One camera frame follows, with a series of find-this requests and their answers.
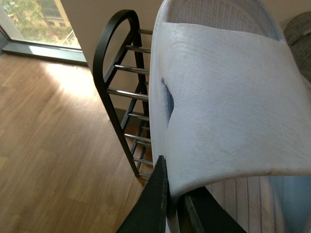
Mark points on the black metal shoe rack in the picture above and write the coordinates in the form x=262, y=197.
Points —
x=128, y=110

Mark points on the grey knit sneaker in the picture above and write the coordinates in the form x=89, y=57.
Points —
x=298, y=36

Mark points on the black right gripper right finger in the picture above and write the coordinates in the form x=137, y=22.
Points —
x=199, y=212

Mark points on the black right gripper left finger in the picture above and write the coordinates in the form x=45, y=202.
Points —
x=149, y=213

